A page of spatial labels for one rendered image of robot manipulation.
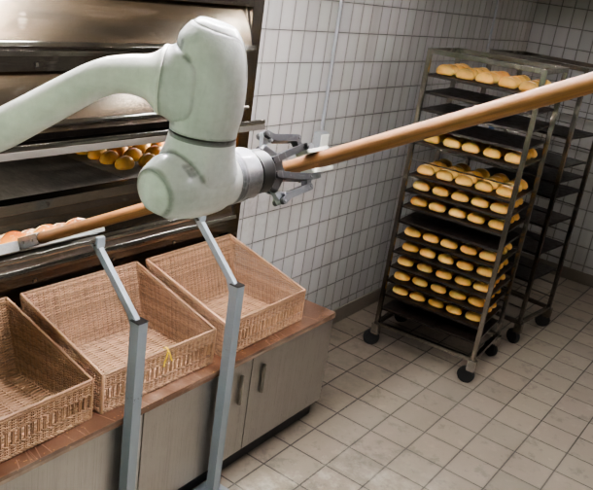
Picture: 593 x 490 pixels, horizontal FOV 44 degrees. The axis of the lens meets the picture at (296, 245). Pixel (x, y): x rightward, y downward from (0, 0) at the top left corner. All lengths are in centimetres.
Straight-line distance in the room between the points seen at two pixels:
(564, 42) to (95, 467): 493
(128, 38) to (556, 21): 422
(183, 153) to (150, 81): 11
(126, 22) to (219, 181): 182
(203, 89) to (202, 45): 6
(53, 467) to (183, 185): 159
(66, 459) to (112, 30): 147
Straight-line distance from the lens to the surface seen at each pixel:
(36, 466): 247
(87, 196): 291
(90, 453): 262
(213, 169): 109
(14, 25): 258
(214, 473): 316
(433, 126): 126
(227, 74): 106
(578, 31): 636
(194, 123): 107
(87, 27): 275
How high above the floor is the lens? 205
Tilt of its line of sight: 20 degrees down
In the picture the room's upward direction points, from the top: 8 degrees clockwise
